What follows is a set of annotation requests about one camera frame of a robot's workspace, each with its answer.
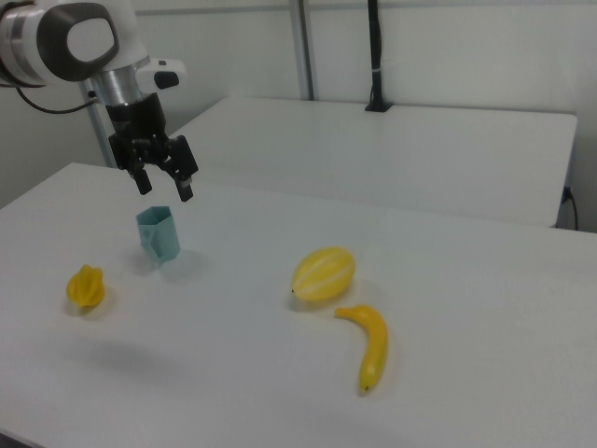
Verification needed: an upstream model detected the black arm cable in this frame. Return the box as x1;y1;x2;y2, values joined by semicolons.
15;86;101;115

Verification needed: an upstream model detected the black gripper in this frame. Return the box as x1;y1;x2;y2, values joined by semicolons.
105;92;199;203

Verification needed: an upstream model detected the yellow toy starfruit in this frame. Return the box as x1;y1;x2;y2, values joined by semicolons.
65;263;105;310

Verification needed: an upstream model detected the teal hexagonal mug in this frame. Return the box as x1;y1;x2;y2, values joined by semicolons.
135;206;182;268

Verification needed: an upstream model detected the white table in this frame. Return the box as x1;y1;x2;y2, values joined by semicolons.
169;96;579;230

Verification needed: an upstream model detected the aluminium frame post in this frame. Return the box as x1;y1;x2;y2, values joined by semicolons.
82;77;118;169
288;0;319;101

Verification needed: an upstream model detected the black wall cable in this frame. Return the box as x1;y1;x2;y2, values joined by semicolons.
561;185;580;231

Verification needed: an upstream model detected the yellow striped toy melon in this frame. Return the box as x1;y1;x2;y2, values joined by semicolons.
290;245;357;302

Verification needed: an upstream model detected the black pole with clamp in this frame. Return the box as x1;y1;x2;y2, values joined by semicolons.
364;0;394;114

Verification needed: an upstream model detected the yellow toy banana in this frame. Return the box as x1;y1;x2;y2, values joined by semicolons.
333;303;390;393

